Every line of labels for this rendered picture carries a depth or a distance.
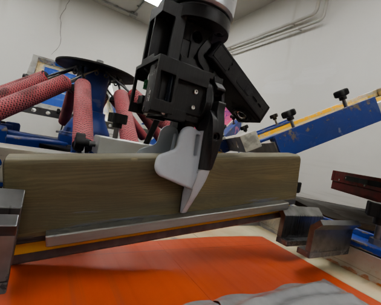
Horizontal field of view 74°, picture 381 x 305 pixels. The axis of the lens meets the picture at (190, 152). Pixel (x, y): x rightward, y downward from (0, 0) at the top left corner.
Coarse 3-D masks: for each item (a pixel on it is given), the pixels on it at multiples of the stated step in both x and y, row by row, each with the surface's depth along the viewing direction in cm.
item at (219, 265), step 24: (168, 240) 35; (192, 240) 37; (216, 240) 39; (240, 240) 41; (264, 240) 43; (192, 264) 29; (216, 264) 30; (240, 264) 32; (264, 264) 33; (288, 264) 35; (312, 264) 36; (216, 288) 25; (240, 288) 26; (264, 288) 27
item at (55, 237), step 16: (224, 208) 31; (240, 208) 31; (256, 208) 32; (272, 208) 34; (96, 224) 24; (112, 224) 24; (128, 224) 25; (144, 224) 25; (160, 224) 26; (176, 224) 27; (192, 224) 28; (48, 240) 21; (64, 240) 22; (80, 240) 23
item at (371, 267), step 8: (248, 224) 50; (256, 224) 52; (264, 224) 51; (272, 224) 49; (352, 248) 37; (336, 256) 38; (344, 256) 37; (352, 256) 36; (360, 256) 36; (368, 256) 35; (376, 256) 34; (344, 264) 37; (352, 264) 36; (360, 264) 35; (368, 264) 35; (376, 264) 34; (360, 272) 35; (368, 272) 35; (376, 272) 34; (368, 280) 34; (376, 280) 34
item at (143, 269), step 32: (64, 256) 26; (96, 256) 27; (128, 256) 28; (160, 256) 30; (32, 288) 20; (64, 288) 21; (96, 288) 22; (128, 288) 22; (160, 288) 23; (192, 288) 24
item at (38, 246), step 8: (248, 216) 35; (200, 224) 31; (144, 232) 28; (152, 232) 28; (96, 240) 26; (104, 240) 26; (16, 248) 22; (24, 248) 23; (32, 248) 23; (40, 248) 23; (48, 248) 24; (56, 248) 24
